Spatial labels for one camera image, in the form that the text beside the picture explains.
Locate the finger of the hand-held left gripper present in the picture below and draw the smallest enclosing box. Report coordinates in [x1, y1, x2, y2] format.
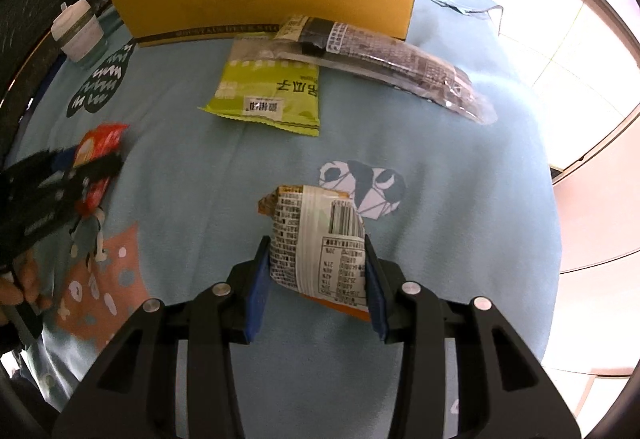
[2, 148, 78, 192]
[50, 153, 124, 212]

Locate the red snack packet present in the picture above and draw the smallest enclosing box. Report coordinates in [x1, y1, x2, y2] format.
[72, 123, 130, 217]

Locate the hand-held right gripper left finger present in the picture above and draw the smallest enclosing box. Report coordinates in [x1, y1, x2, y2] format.
[52, 235, 272, 439]

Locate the orange cracker packet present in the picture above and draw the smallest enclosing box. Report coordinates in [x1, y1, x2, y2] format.
[257, 185, 373, 322]

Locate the long black clear snack packet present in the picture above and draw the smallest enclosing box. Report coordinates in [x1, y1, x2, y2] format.
[274, 15, 498, 124]

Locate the bright green snack packet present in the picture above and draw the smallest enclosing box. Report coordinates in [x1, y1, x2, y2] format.
[198, 38, 321, 138]

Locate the light blue printed tablecloth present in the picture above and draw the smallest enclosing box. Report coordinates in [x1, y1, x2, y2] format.
[5, 0, 561, 439]

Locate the beige cup with straw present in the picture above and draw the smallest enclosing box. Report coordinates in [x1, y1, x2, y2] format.
[51, 0, 104, 62]

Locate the person's left hand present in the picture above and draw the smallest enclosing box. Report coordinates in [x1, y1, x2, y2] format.
[0, 251, 53, 315]

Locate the white cabinet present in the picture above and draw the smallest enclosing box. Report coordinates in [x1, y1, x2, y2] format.
[550, 104, 640, 439]

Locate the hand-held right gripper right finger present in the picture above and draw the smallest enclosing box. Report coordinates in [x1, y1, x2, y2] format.
[363, 238, 582, 439]

